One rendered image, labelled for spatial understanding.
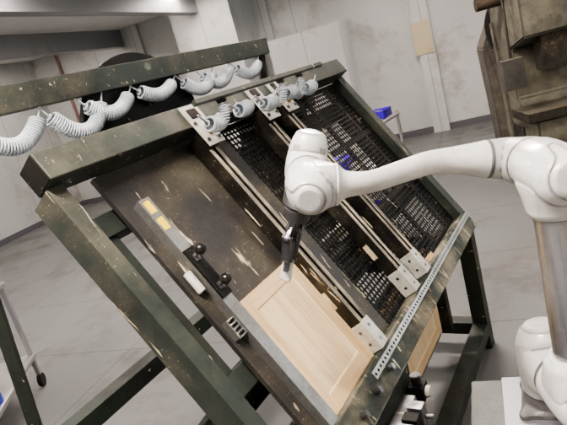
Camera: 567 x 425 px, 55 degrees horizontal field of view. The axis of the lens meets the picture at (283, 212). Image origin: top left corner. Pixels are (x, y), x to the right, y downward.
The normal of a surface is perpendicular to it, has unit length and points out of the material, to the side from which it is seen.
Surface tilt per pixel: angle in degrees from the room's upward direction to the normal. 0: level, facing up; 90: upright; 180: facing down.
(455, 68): 90
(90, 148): 59
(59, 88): 90
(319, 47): 90
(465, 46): 90
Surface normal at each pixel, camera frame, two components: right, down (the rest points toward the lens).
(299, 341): 0.59, -0.56
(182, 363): -0.48, 0.35
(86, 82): 0.84, -0.09
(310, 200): -0.15, 0.42
